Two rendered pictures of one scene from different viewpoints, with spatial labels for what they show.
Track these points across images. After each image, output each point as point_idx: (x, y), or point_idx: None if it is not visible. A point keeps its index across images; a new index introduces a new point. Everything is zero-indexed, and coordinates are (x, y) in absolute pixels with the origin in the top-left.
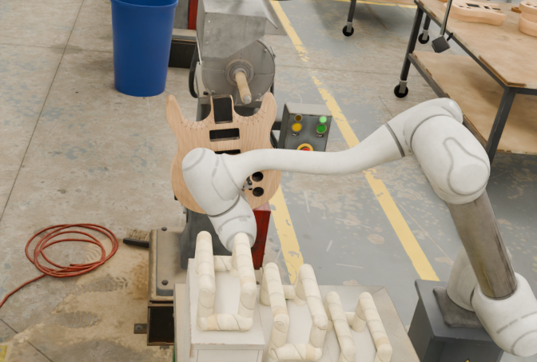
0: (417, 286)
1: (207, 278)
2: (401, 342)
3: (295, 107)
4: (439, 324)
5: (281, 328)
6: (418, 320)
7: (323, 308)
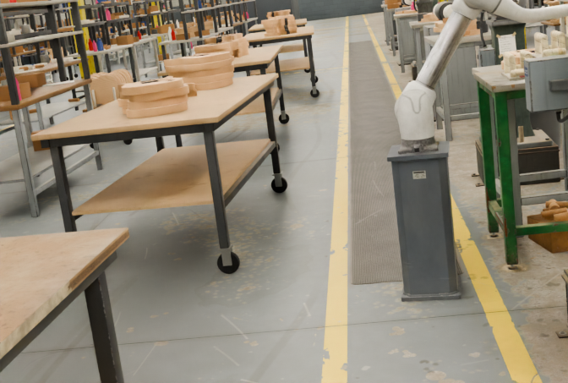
0: (448, 150)
1: None
2: (490, 80)
3: (559, 56)
4: (442, 143)
5: None
6: (447, 168)
7: (536, 33)
